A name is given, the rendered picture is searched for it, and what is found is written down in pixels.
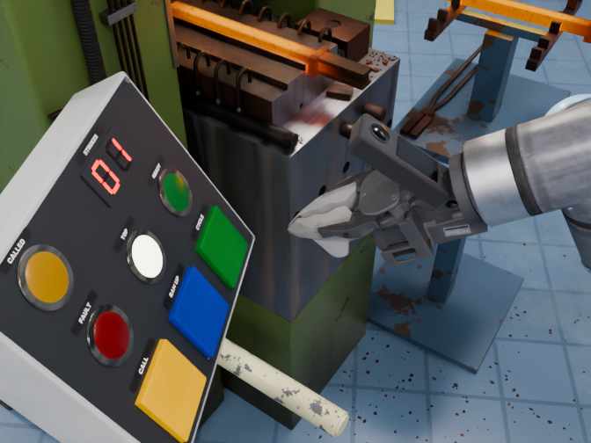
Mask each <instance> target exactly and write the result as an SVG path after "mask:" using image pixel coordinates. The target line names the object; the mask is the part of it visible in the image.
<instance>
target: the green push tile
mask: <svg viewBox="0 0 591 443"><path fill-rule="evenodd" d="M247 247H248V243H247V242H246V241H245V240H244V239H243V238H242V236H241V235H240V234H239V233H238V231H237V230H236V229H235V227H234V226H233V225H232V224H231V223H230V221H229V220H228V219H227V217H226V216H225V215H224V214H223V212H222V211H221V210H220V208H219V207H218V206H212V207H211V208H210V210H209V213H208V217H207V219H206V221H205V224H204V226H203V229H202V231H201V234H200V237H199V240H198V242H197V244H196V246H195V250H196V252H197V253H198V254H199V255H200V256H201V257H202V259H203V260H204V261H205V262H206V263H207V264H208V265H209V267H210V268H211V269H212V270H213V271H214V272H215V274H216V275H217V276H218V277H219V278H220V279H221V280H222V281H223V283H224V284H225V285H226V286H227V287H228V288H229V289H232V288H234V287H235V286H236V284H237V278H238V275H239V273H240V270H241V266H242V264H243V261H244V256H245V253H246V250H247Z"/></svg>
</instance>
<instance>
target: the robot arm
mask: <svg viewBox="0 0 591 443"><path fill-rule="evenodd" d="M348 150H349V152H350V153H351V154H353V155H354V156H356V157H358V158H359V159H361V160H362V161H363V162H364V163H366V164H368V165H369V166H371V167H372V168H374V170H371V171H364V172H361V173H358V174H355V175H353V176H352V177H350V178H347V179H345V180H344V181H342V182H340V183H338V184H337V185H335V186H334V187H332V188H330V189H329V190H327V191H326V192H325V193H324V194H323V195H321V196H319V197H318V198H316V199H315V200H313V201H312V202H311V203H310V204H309V205H308V206H307V207H306V208H304V209H303V210H302V211H301V212H300V213H298V214H297V216H296V217H295V218H294V219H293V220H292V221H291V222H290V224H289V225H288V232H289V233H290V234H292V235H294V236H299V237H302V238H309V239H313V240H314V241H315V242H317V243H318V244H319V245H320V246H321V247H323V248H324V249H325V250H326V251H327V252H329V253H330V254H331V255H332V256H334V257H336V258H343V257H345V256H347V255H348V253H349V242H350V241H352V240H354V239H358V238H361V237H364V236H366V235H368V234H369V233H371V234H372V239H373V240H374V242H375V244H376V246H377V247H378V249H379V250H382V252H381V255H382V257H383V259H384V261H385V262H386V264H387V265H388V267H392V266H396V265H402V264H406V263H410V262H413V261H417V260H421V259H425V258H431V257H433V256H434V246H435V245H436V244H439V243H446V242H449V241H453V240H456V239H460V238H464V237H467V236H474V235H477V234H481V233H485V232H488V228H487V225H488V226H490V227H493V226H497V225H500V224H503V223H507V222H513V221H517V220H520V219H524V218H528V217H531V216H535V215H539V214H545V213H549V212H552V211H556V210H559V209H561V210H562V213H563V216H564V217H565V221H566V223H567V226H568V228H569V230H570V232H571V234H572V237H573V240H574V242H575V244H576V247H577V249H578V252H579V254H580V262H581V263H582V265H583V266H584V267H585V268H586V269H587V271H588V273H589V274H590V275H591V94H579V95H575V96H571V97H569V98H566V99H564V100H562V101H560V102H559V103H557V104H556V105H554V106H553V107H552V108H551V109H550V110H549V111H548V112H547V113H546V115H545V116H544V117H542V118H539V119H535V120H531V121H528V122H525V123H522V124H520V125H517V126H514V127H509V128H507V129H503V130H500V131H498V132H495V133H491V134H487V135H484V136H481V137H478V138H476V139H472V140H469V141H467V142H465V144H464V145H463V152H461V153H458V154H455V155H453V156H450V158H449V167H446V166H445V165H443V164H442V163H440V162H438V161H437V160H435V159H434V158H433V157H431V156H430V155H429V154H427V153H426V152H424V151H423V150H421V149H419V148H418V147H416V146H415V145H413V144H412V143H410V142H409V141H407V140H406V139H405V138H404V137H402V136H401V135H399V134H397V133H396V132H394V131H393V130H391V129H390V128H388V127H386V126H385V125H384V124H383V123H382V122H380V121H379V120H377V119H375V118H374V117H372V116H371V115H369V114H367V113H364V114H363V115H362V116H361V117H360V118H359V119H358V120H357V121H356V122H355V123H354V124H353V126H352V131H351V135H350V140H349V144H348ZM486 224H487V225H486ZM414 252H417V253H418V256H417V257H413V258H407V259H403V260H399V261H397V260H396V257H399V256H403V255H406V254H410V253H414Z"/></svg>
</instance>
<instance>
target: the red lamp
mask: <svg viewBox="0 0 591 443"><path fill-rule="evenodd" d="M93 333H94V340H95V344H96V346H97V348H98V350H99V351H100V352H101V353H102V355H104V356H105V357H107V358H108V359H118V358H120V357H121V356H123V354H124V353H125V352H126V350H127V348H128V344H129V332H128V327H127V324H126V322H125V321H124V319H123V318H122V317H121V316H120V315H119V314H117V313H115V312H112V311H107V312H104V313H103V314H101V315H100V316H99V317H98V319H97V321H96V323H95V325H94V331H93Z"/></svg>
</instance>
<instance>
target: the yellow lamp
mask: <svg viewBox="0 0 591 443"><path fill-rule="evenodd" d="M26 283H27V285H28V287H29V289H30V290H31V292H32V293H33V295H34V296H35V297H36V298H38V299H39V300H41V301H44V302H56V301H59V300H60V299H61V298H62V297H63V296H64V295H65V294H66V291H67V289H68V284H69V277H68V273H67V270H66V267H65V265H64V264H63V262H62V261H61V260H60V259H59V258H58V257H57V256H56V255H55V254H52V253H50V252H46V251H42V252H38V253H36V254H34V255H33V256H32V257H31V258H30V259H29V261H28V263H27V265H26Z"/></svg>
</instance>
